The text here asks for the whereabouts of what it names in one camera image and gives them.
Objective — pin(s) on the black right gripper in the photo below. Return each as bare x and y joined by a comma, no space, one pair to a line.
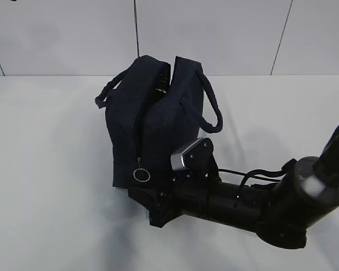
161,200

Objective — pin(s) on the navy blue lunch bag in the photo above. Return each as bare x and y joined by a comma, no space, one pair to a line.
151,109

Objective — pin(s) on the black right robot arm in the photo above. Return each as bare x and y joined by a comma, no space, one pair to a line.
278,206

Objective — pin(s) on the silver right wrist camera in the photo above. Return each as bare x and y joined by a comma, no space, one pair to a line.
192,155

